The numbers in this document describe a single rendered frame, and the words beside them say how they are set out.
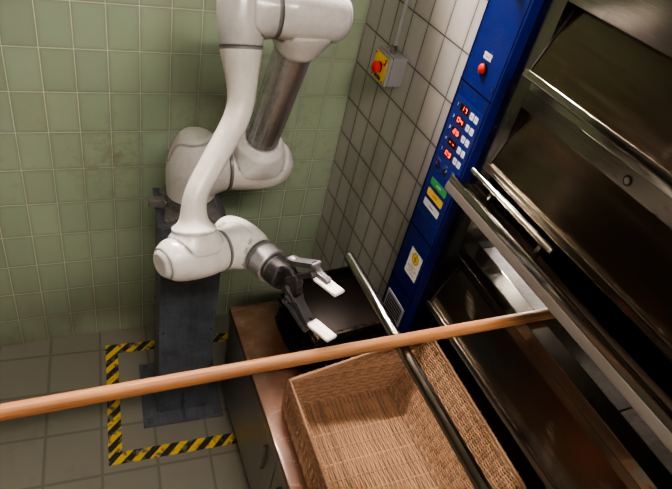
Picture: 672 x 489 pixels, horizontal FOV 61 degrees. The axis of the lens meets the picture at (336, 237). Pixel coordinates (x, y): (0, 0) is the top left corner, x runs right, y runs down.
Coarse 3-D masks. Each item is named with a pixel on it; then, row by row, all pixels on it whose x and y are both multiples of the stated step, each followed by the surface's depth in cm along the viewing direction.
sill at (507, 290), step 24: (480, 264) 164; (504, 288) 158; (504, 312) 155; (528, 336) 148; (552, 336) 146; (552, 360) 141; (576, 384) 135; (600, 408) 131; (600, 432) 129; (624, 432) 127; (624, 456) 124; (648, 456) 123; (648, 480) 119
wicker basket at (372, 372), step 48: (288, 384) 175; (336, 384) 185; (384, 384) 196; (432, 384) 181; (336, 432) 180; (384, 432) 183; (432, 432) 178; (480, 432) 163; (336, 480) 167; (384, 480) 170; (432, 480) 174
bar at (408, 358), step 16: (352, 256) 156; (352, 272) 154; (368, 288) 148; (384, 320) 140; (400, 352) 134; (416, 368) 130; (416, 384) 128; (432, 400) 124; (448, 416) 121; (448, 432) 119; (464, 448) 116; (464, 464) 114; (480, 480) 111
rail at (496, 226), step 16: (464, 192) 144; (480, 208) 139; (496, 224) 134; (512, 240) 130; (528, 256) 127; (544, 272) 123; (544, 288) 122; (560, 304) 118; (576, 320) 114; (592, 336) 111; (608, 352) 108; (624, 368) 105; (640, 384) 103; (656, 400) 100
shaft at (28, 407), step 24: (528, 312) 147; (384, 336) 132; (408, 336) 133; (432, 336) 135; (456, 336) 139; (264, 360) 119; (288, 360) 121; (312, 360) 123; (120, 384) 108; (144, 384) 109; (168, 384) 111; (192, 384) 113; (0, 408) 100; (24, 408) 101; (48, 408) 103
